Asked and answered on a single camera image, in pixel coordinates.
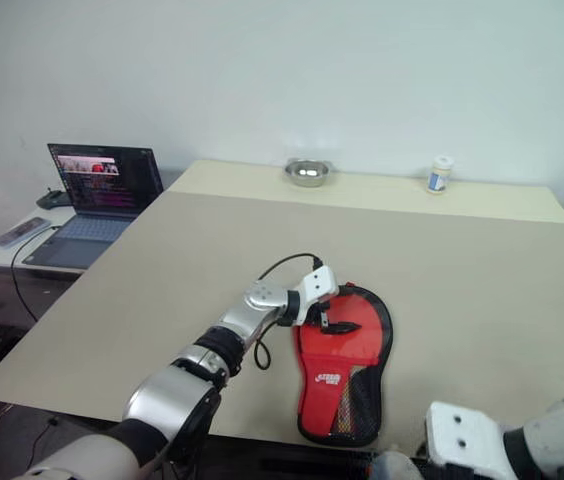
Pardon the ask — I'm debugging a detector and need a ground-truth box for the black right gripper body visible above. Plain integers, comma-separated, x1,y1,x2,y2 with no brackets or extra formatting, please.
426,464,506,480

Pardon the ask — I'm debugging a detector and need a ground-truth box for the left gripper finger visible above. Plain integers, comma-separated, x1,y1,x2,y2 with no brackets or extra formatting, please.
325,322,362,337

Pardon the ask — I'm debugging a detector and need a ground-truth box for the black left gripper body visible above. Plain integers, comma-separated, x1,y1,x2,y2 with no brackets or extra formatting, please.
308,294,340,336

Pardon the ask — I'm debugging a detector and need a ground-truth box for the black red paddle case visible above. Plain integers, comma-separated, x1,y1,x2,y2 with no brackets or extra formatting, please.
291,283,395,447

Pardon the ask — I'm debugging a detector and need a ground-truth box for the dark rounded shape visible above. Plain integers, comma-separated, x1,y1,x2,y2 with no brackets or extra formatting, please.
374,449,426,480

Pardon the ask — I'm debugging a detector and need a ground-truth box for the stainless steel bowl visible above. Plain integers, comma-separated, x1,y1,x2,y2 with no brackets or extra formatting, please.
283,157,336,189

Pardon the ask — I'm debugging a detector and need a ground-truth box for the white plastic bottle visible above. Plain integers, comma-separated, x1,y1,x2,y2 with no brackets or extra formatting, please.
425,154,456,195

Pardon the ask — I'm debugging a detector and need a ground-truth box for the open blue-grey laptop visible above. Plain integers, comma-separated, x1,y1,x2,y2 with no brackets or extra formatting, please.
22,143,165,269

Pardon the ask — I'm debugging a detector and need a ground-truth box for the black computer mouse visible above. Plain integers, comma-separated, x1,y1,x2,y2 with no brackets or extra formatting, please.
35,187,71,210

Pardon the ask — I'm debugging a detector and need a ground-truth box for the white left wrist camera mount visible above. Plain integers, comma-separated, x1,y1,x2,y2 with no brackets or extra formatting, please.
295,267,341,326

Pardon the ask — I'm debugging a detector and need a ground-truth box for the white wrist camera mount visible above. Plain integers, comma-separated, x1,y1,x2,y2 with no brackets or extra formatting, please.
424,399,513,479
295,267,341,326

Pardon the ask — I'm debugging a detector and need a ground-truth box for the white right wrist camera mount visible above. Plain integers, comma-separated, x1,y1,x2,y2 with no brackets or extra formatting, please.
424,399,513,479

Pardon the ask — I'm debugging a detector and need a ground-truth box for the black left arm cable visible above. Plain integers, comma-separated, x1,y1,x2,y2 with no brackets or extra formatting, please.
253,253,324,372

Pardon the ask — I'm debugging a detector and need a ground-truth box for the black laptop power cable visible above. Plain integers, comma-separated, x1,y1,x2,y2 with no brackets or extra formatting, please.
10,224,61,324

